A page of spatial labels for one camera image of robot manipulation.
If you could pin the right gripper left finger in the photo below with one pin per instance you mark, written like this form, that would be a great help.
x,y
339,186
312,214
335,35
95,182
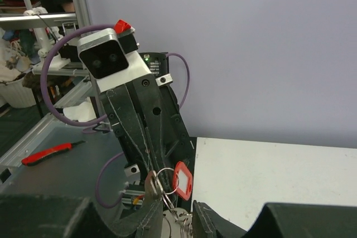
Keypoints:
x,y
63,216

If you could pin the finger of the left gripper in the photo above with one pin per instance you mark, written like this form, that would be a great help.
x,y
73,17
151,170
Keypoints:
x,y
148,106
123,120

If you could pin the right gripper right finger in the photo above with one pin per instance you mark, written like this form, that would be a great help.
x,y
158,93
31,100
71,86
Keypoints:
x,y
279,220

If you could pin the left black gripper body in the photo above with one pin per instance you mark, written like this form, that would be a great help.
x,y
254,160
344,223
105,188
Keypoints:
x,y
177,139

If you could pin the red key tag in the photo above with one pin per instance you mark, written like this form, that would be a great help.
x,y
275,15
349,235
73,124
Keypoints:
x,y
180,181

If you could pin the red handled keyring holder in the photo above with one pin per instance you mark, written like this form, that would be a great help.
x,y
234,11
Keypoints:
x,y
177,218

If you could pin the white woven basket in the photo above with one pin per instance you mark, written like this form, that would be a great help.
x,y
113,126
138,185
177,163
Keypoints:
x,y
17,95

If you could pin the red handled utility knife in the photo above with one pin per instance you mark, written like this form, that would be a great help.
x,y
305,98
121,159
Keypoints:
x,y
43,155

